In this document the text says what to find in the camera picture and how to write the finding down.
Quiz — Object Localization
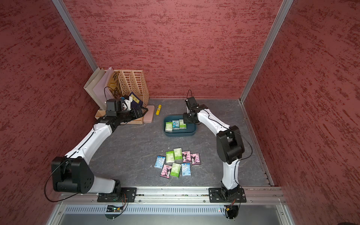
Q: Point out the aluminium front rail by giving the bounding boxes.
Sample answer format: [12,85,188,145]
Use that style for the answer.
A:
[47,187,295,225]

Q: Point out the pink Kuromi pack right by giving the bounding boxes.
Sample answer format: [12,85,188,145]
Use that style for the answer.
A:
[190,153,201,166]

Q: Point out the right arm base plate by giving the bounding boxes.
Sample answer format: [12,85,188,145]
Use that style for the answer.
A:
[208,187,247,203]

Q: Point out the beige desk file organizer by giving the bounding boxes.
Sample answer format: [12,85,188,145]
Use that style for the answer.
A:
[95,70,150,125]

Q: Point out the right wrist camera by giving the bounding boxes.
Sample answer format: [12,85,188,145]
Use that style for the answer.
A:
[185,97,199,111]

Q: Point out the green tissue pack bottom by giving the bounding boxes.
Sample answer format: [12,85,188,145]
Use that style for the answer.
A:
[170,163,182,178]

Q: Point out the pink Kuromi pack bottom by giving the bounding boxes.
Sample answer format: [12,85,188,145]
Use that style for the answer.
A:
[160,165,172,179]

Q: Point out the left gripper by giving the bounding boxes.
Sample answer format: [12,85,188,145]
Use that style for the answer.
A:
[117,106,148,123]

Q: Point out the teal cartoon tissue pack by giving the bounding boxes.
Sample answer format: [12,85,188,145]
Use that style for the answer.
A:
[172,120,180,130]

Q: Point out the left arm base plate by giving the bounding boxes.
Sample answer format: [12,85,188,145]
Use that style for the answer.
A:
[97,187,137,203]

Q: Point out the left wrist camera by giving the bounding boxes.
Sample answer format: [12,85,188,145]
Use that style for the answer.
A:
[106,96,133,112]

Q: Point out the pink folder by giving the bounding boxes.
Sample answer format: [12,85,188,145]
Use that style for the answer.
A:
[91,67,115,110]

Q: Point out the teal storage box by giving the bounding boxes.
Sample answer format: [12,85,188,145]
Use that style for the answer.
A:
[163,115,197,137]

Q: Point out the gold patterned book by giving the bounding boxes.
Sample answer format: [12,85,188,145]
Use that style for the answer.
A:
[105,71,122,99]

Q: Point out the blue tissue pack bottom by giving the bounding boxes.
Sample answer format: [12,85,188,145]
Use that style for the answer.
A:
[181,163,191,176]

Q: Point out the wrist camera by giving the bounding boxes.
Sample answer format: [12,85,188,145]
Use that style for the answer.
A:
[106,96,133,112]
[185,97,199,111]

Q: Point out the dark blue notebook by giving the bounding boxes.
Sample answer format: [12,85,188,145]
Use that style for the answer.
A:
[129,92,143,108]

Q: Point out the blue tissue pack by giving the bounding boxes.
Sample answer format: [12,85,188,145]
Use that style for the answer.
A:
[181,163,191,176]
[154,156,166,169]

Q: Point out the beige folder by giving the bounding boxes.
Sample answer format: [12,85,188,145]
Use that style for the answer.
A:
[83,67,108,110]

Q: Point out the pink Kuromi tissue pack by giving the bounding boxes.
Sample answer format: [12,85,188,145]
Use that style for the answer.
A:
[182,151,192,163]

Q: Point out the pink eraser case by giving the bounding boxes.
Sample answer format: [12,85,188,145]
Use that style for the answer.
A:
[143,106,155,123]

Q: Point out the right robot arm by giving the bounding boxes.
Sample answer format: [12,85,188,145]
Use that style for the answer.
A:
[183,103,245,201]

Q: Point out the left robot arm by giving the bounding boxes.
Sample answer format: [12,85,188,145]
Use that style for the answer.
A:
[50,106,148,198]

